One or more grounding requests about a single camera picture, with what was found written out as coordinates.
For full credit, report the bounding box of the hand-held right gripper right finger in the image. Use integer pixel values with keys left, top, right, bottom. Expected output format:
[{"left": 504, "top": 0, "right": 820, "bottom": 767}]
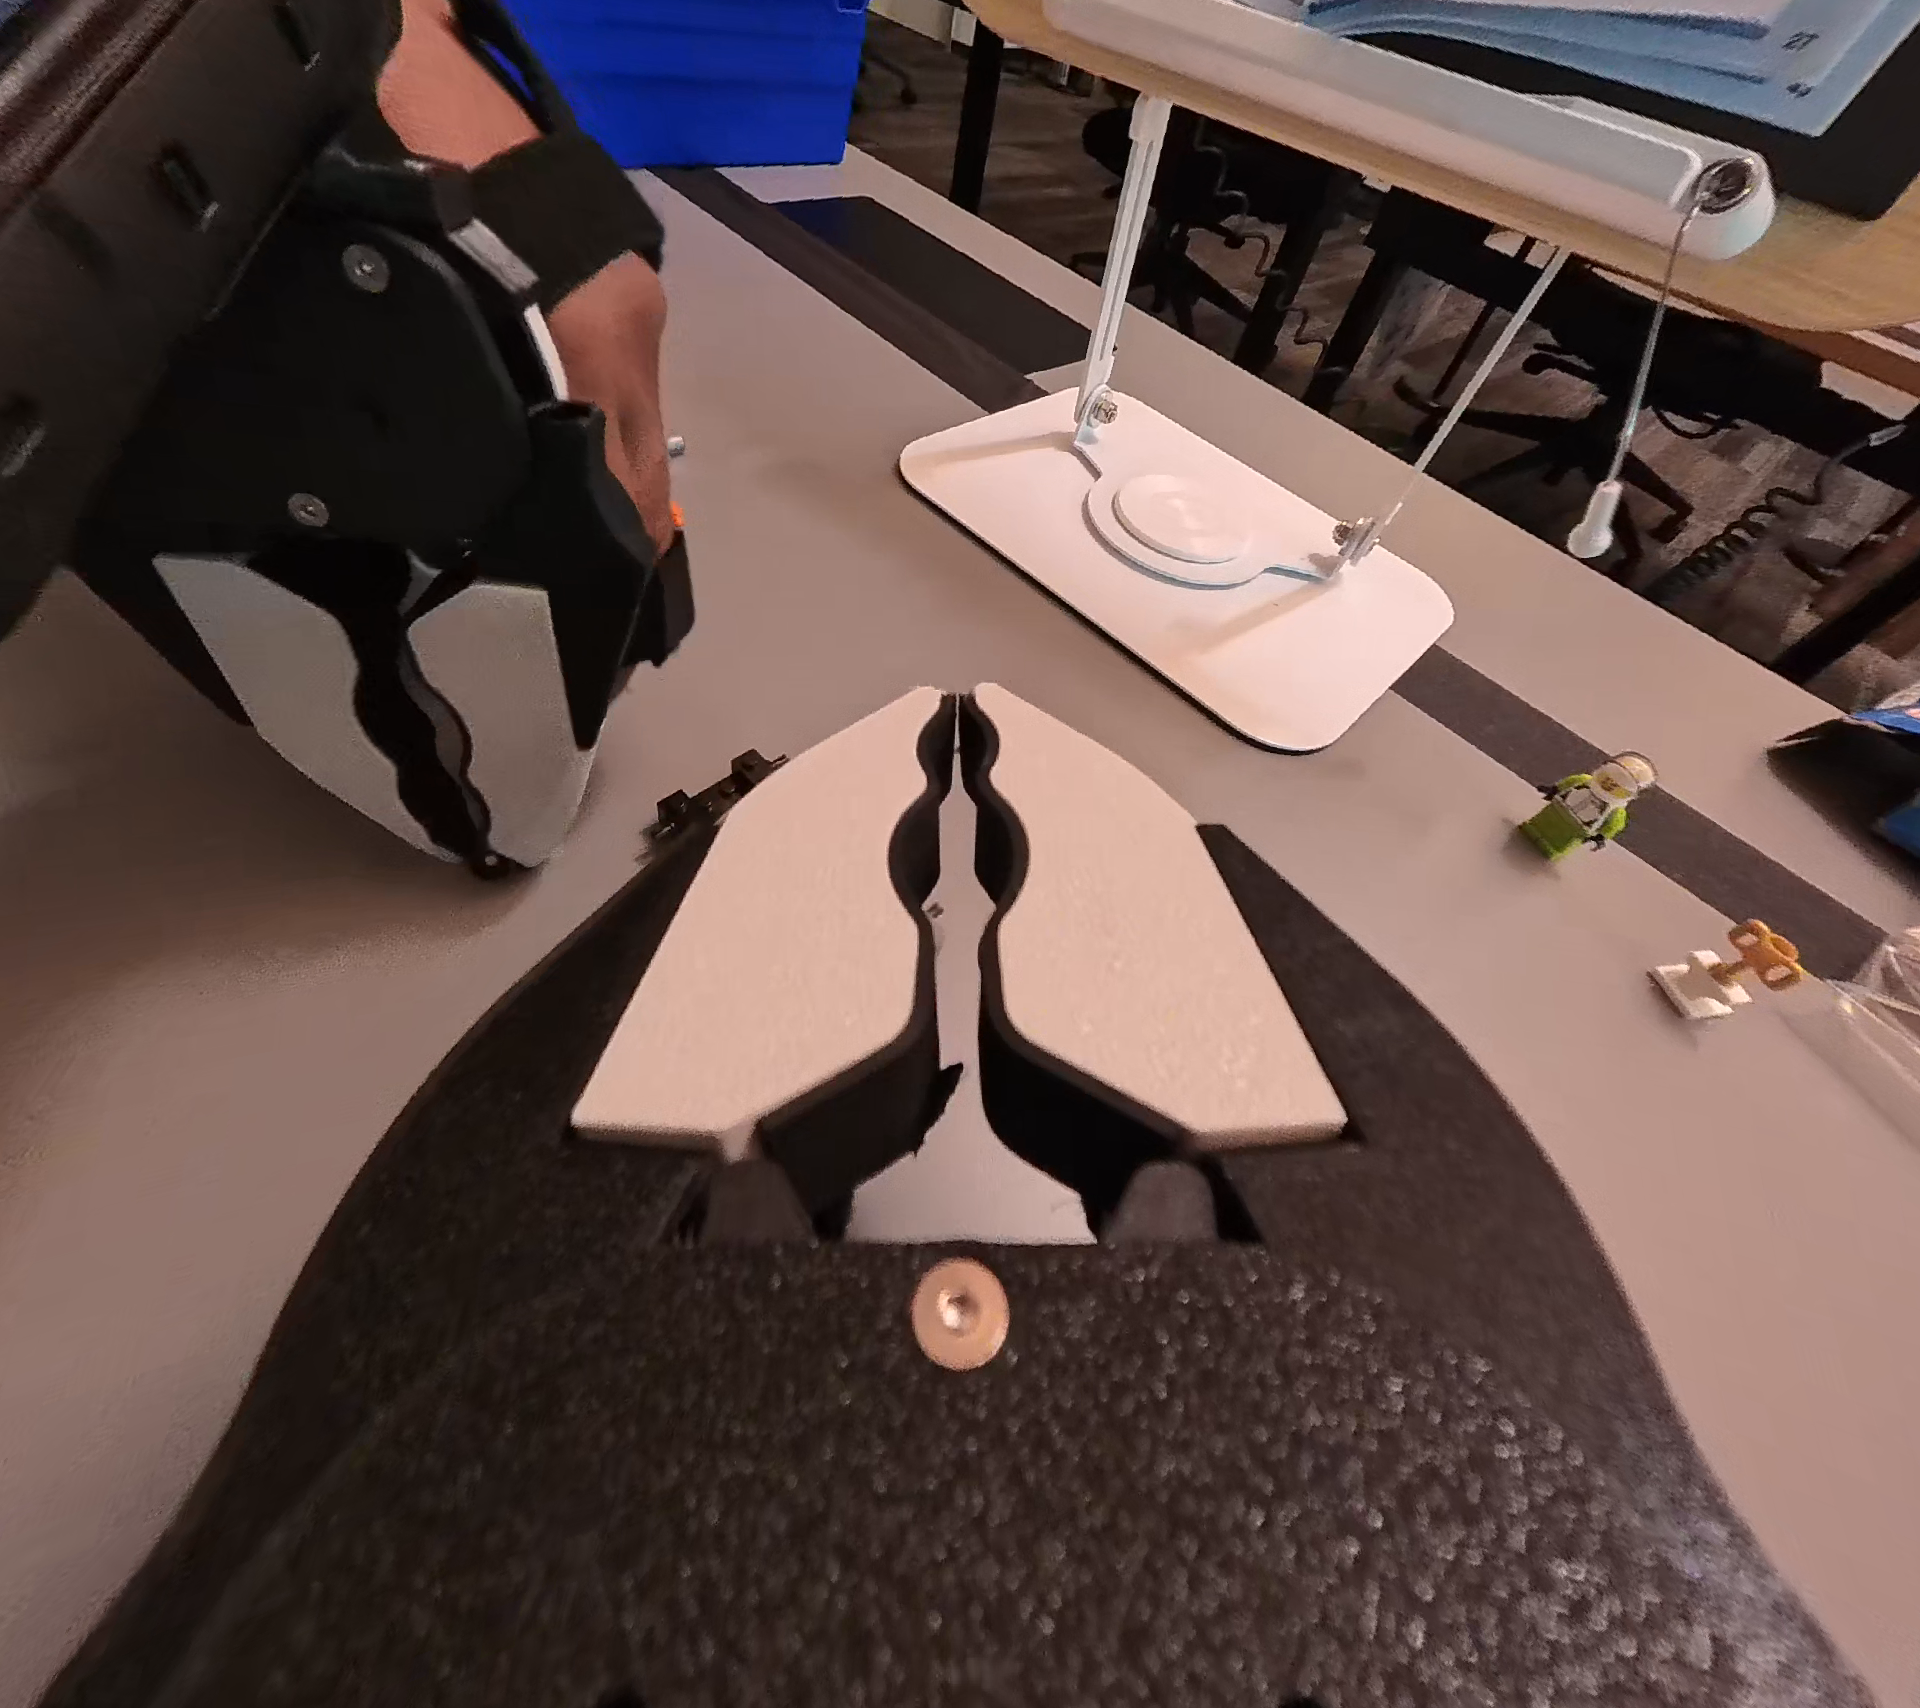
[{"left": 960, "top": 682, "right": 1352, "bottom": 1163}]

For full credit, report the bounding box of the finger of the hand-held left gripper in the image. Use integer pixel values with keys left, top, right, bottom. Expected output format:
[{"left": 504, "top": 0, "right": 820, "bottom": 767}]
[
  {"left": 150, "top": 549, "right": 481, "bottom": 868},
  {"left": 395, "top": 561, "right": 602, "bottom": 875}
]

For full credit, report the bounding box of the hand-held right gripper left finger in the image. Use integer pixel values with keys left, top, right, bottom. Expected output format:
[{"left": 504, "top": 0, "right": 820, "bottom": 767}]
[{"left": 570, "top": 682, "right": 962, "bottom": 1163}]

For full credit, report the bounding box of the black lego chassis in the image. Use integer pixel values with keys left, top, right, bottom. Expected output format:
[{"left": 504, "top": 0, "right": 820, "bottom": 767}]
[{"left": 642, "top": 745, "right": 792, "bottom": 851}]

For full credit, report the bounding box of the lime green lego minifigure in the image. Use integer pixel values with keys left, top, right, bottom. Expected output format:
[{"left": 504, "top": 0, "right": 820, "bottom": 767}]
[{"left": 1516, "top": 747, "right": 1662, "bottom": 868}]

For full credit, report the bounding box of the small white lego piece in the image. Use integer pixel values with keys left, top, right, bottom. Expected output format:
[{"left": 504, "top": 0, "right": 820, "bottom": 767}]
[{"left": 1648, "top": 949, "right": 1752, "bottom": 1023}]

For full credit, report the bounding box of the blue lego box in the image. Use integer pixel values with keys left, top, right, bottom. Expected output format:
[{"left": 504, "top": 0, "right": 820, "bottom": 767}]
[{"left": 1769, "top": 688, "right": 1920, "bottom": 863}]

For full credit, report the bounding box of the white book stand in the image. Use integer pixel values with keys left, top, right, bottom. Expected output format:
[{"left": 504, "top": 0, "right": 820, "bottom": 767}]
[{"left": 898, "top": 0, "right": 1920, "bottom": 756}]

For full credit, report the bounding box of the clear plastic bag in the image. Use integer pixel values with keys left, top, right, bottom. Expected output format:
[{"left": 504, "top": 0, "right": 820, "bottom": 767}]
[{"left": 1816, "top": 921, "right": 1920, "bottom": 1140}]

